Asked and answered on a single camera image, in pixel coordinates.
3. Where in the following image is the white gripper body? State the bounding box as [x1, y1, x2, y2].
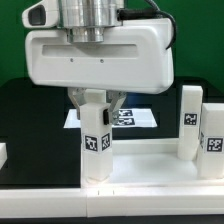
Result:
[25, 19, 174, 94]

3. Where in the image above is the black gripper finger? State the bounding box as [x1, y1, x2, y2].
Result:
[68, 87, 86, 118]
[103, 91, 127, 125]

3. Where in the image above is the white desk top tray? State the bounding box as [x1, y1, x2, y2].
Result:
[81, 138, 224, 188]

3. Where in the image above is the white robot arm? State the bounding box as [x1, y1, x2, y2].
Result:
[22, 0, 176, 124]

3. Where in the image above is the white marker sheet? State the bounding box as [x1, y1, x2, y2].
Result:
[64, 108, 157, 129]

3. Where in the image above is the white left barrier block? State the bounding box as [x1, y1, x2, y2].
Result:
[0, 143, 7, 170]

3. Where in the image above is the white front barrier rail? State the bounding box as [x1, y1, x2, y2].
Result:
[0, 186, 224, 219]

